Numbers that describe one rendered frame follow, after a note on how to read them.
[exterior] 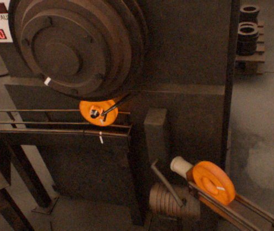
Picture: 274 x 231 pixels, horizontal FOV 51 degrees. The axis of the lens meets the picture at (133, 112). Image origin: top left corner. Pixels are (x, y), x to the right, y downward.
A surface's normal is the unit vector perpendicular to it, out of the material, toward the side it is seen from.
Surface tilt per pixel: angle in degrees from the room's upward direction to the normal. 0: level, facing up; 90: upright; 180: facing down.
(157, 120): 0
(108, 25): 64
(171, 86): 0
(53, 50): 90
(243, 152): 0
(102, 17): 57
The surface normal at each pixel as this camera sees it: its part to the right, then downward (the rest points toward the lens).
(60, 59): -0.27, 0.64
